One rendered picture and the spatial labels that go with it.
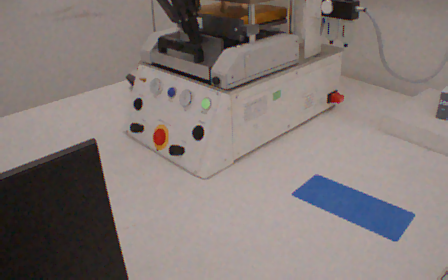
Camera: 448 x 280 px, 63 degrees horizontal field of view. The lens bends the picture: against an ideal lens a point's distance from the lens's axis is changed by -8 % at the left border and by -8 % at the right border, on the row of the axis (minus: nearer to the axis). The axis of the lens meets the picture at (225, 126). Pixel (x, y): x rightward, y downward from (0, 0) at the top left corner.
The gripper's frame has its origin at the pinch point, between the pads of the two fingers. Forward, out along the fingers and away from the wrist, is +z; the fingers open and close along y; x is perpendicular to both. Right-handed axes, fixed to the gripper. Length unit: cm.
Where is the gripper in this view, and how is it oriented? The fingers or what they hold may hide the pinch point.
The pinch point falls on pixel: (192, 30)
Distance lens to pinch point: 94.1
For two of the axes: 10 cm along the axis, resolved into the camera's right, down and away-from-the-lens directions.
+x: 6.9, 3.0, -6.6
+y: -6.6, 6.1, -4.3
